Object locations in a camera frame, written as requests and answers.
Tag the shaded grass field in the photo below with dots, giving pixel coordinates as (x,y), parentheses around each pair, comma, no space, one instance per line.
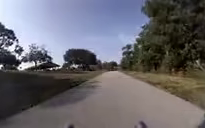
(20,90)

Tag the sparse tall tree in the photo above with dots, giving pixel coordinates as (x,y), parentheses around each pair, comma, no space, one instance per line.
(2,36)

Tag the wide dark tree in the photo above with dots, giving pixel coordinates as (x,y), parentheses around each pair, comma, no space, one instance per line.
(80,56)

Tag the row of tall trees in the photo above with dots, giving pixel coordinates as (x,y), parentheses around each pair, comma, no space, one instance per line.
(176,36)

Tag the distant low trees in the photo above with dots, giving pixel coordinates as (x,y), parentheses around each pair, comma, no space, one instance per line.
(109,65)

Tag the robot's own part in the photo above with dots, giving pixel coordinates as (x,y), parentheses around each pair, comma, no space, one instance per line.
(141,125)

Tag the dark roofed shelter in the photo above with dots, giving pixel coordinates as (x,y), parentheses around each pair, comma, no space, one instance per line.
(45,65)

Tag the small thin tree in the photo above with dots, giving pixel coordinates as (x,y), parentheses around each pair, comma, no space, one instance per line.
(36,53)

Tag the dry grass verge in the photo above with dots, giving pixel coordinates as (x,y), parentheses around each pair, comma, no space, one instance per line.
(180,85)

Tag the pale concrete path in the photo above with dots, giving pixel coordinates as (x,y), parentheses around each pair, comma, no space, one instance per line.
(116,96)

